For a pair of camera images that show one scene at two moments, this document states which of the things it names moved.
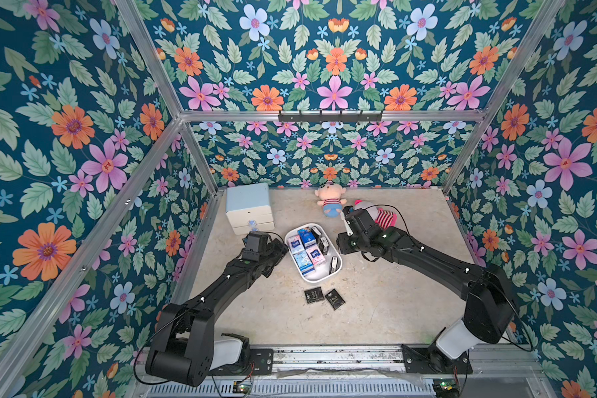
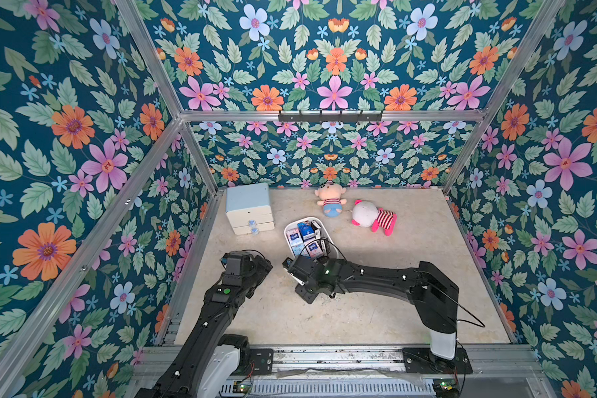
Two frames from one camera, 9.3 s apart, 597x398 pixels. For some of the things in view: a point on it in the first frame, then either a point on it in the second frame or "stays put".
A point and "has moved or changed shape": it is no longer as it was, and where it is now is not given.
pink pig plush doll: x=331 y=199 stays put
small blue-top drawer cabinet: x=247 y=207 stays put
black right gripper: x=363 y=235 → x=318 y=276
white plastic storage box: x=314 y=254 has moved or changed shape
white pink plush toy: x=384 y=219 stays put
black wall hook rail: x=342 y=117 stays put
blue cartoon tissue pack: x=307 y=236 has moved or changed shape
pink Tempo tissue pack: x=315 y=255 has moved or changed shape
